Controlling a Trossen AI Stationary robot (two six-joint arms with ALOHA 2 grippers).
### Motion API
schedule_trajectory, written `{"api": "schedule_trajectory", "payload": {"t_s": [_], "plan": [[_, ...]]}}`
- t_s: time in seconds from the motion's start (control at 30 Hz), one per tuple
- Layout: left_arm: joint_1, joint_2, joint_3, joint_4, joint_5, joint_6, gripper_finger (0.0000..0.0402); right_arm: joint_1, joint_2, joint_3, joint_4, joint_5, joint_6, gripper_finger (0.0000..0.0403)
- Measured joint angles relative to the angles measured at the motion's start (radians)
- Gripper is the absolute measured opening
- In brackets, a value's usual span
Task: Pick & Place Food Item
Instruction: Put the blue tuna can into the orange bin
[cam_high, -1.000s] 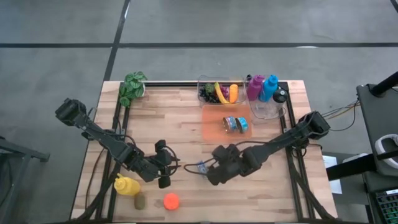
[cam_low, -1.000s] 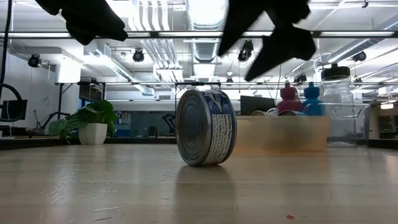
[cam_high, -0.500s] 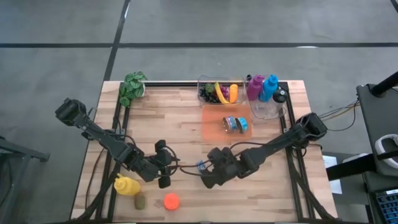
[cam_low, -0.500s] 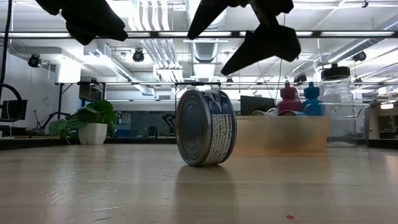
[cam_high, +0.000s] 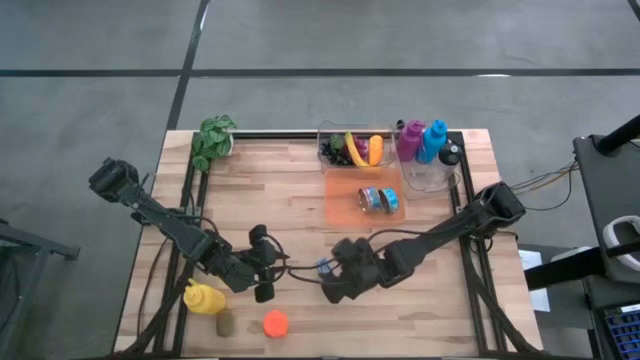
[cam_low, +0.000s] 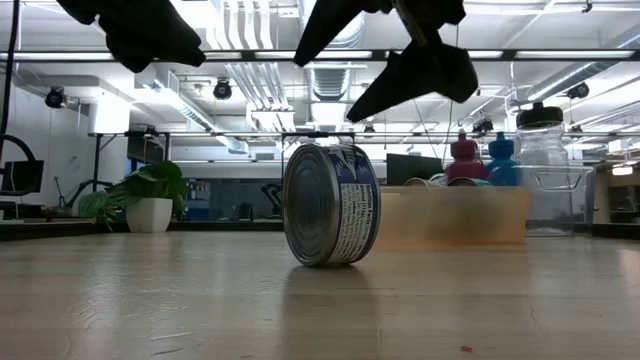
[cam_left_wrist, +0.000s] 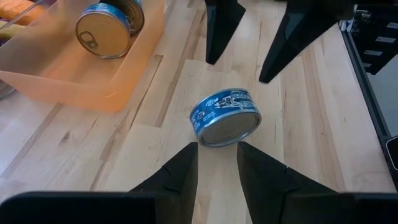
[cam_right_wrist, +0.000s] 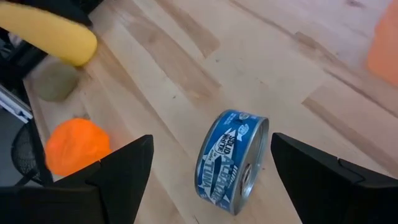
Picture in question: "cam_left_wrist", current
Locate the orange yellow toy food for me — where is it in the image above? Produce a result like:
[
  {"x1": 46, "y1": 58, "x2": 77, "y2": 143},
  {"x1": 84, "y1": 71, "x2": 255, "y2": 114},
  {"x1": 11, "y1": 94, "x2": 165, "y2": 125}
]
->
[{"x1": 0, "y1": 0, "x2": 45, "y2": 26}]

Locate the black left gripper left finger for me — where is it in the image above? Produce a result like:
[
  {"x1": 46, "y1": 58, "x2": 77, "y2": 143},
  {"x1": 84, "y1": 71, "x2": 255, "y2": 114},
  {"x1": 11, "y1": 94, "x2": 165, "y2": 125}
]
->
[{"x1": 0, "y1": 141, "x2": 199, "y2": 224}]

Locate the yellow toy banana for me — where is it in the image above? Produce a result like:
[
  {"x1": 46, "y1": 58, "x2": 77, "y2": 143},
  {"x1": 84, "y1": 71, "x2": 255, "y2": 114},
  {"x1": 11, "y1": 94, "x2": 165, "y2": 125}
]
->
[{"x1": 0, "y1": 20, "x2": 26, "y2": 40}]

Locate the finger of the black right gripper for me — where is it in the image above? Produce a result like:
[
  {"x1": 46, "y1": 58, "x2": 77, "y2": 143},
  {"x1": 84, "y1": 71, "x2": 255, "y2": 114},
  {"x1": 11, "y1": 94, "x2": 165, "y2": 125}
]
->
[
  {"x1": 205, "y1": 0, "x2": 247, "y2": 65},
  {"x1": 259, "y1": 0, "x2": 355, "y2": 84}
]

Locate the black equipment cart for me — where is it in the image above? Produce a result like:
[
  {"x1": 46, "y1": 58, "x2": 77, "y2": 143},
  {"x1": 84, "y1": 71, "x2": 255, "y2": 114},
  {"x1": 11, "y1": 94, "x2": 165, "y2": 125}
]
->
[{"x1": 353, "y1": 2, "x2": 398, "y2": 76}]

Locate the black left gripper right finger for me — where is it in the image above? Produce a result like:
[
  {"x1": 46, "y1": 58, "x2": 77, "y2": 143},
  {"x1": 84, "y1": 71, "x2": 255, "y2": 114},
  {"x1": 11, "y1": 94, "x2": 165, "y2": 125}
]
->
[{"x1": 237, "y1": 141, "x2": 398, "y2": 224}]

